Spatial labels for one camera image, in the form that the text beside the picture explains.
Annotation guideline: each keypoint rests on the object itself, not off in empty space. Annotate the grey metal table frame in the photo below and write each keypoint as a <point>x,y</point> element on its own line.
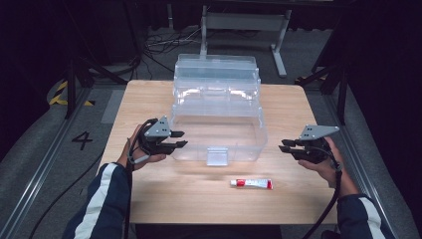
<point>244,21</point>

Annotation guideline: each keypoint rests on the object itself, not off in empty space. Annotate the person's left hand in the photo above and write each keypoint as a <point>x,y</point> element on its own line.
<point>122,160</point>

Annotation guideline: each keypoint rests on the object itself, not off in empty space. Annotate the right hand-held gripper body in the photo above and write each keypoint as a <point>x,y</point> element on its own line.
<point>315,132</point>

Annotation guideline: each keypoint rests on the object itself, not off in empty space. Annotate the black metal stand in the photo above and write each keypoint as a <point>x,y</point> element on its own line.
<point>70,86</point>
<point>341,93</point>

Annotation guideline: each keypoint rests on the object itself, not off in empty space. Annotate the metal floor rail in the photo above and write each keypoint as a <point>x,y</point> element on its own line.
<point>361,159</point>
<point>43,166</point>

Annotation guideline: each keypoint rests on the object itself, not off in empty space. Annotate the clear plastic storage box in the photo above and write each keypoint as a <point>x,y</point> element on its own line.
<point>217,109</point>

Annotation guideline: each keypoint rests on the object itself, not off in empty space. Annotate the red and white tube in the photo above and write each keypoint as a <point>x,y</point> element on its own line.
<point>253,183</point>

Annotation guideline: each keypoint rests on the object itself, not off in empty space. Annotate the person's right hand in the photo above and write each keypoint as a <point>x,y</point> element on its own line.
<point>328,172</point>

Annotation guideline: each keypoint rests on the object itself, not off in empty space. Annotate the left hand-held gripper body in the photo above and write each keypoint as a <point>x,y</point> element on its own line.
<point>157,131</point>

